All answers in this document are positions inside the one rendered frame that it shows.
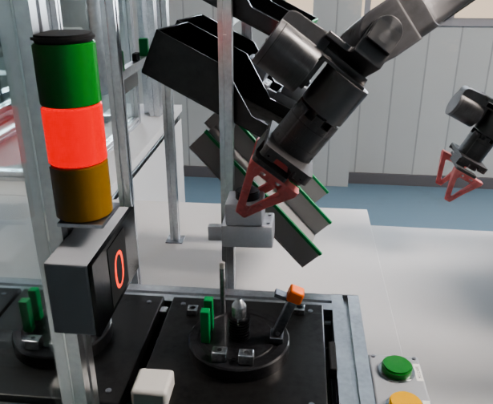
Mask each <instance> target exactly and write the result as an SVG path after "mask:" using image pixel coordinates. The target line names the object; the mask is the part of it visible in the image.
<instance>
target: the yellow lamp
mask: <svg viewBox="0 0 493 404"><path fill-rule="evenodd" d="M49 169H50V174H51V184H52V189H53V195H54V201H55V211H56V216H57V217H58V218H59V219H60V220H63V221H66V222H70V223H86V222H91V221H95V220H99V219H102V218H104V217H105V216H107V215H109V214H110V213H111V211H112V210H113V204H112V197H111V181H110V174H109V166H108V158H106V159H105V160H104V161H103V162H101V163H99V164H96V165H93V166H90V167H85V168H57V167H55V166H52V165H51V166H49Z"/></svg>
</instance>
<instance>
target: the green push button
mask: <svg viewBox="0 0 493 404"><path fill-rule="evenodd" d="M412 369H413V366H412V364H411V363H410V362H409V361H408V360H407V359H406V358H404V357H401V356H398V355H391V356H388V357H386V358H384V359H383V360H382V372H383V373H384V374H385V375H386V376H387V377H389V378H393V379H395V380H405V379H407V378H409V377H410V376H411V374H412Z"/></svg>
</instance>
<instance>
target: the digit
mask: <svg viewBox="0 0 493 404"><path fill-rule="evenodd" d="M107 254H108V261H109V269H110V275H111V289H112V296H113V304H114V308H115V305H116V303H117V301H118V300H119V298H120V296H121V294H122V292H123V291H124V289H125V287H126V285H127V283H128V282H129V277H128V269H127V253H126V245H125V235H124V228H122V230H121V231H120V233H119V235H118V236H117V237H116V238H115V240H114V242H113V243H112V244H111V246H110V248H109V249H108V250H107Z"/></svg>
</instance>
